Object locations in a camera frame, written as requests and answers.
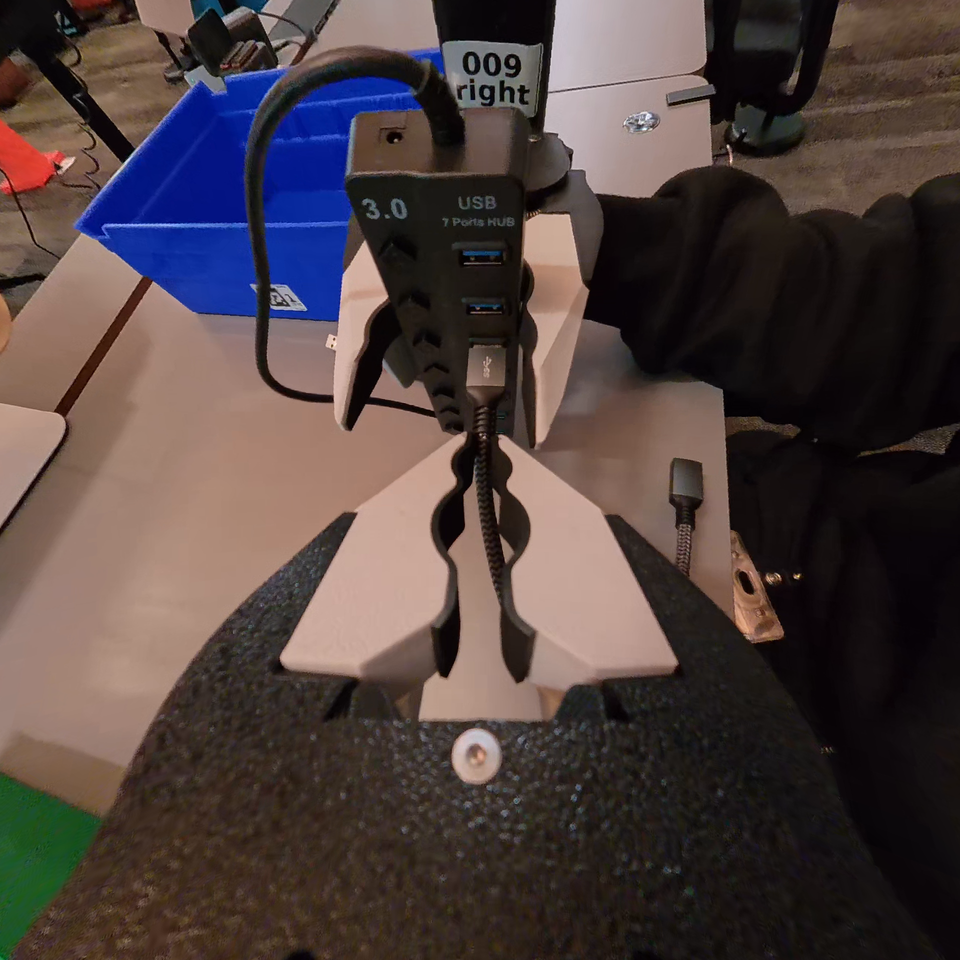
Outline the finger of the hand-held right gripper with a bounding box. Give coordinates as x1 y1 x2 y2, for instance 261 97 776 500
519 213 591 451
332 251 410 434

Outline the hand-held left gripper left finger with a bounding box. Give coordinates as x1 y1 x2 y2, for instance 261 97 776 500
279 435 462 699

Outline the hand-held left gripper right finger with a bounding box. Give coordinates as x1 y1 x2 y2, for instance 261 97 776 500
493 435 681 700

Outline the braided usb cable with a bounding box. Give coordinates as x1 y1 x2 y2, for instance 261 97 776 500
465 341 706 609

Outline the black hub cable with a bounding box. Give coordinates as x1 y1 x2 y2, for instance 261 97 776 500
243 46 468 418

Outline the person's right forearm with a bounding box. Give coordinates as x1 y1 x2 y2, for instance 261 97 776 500
585 165 960 445

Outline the blue plastic bin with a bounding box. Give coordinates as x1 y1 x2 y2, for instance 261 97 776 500
73 48 451 321

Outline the black clamp device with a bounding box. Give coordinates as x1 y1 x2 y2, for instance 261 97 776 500
165 7 280 96

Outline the black office chair base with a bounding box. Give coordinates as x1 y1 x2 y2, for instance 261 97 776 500
705 0 841 157

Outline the person's black clothing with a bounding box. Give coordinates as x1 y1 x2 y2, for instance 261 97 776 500
723 420 960 960

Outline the grey rounded side table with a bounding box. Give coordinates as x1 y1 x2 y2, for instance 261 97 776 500
0 403 69 528

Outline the black table leg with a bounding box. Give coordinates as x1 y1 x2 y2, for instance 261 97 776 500
0 0 138 163

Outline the orange-red cloth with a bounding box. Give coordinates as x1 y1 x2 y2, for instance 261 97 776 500
0 120 76 198

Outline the green mat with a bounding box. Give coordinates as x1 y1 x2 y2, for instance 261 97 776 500
0 772 103 959

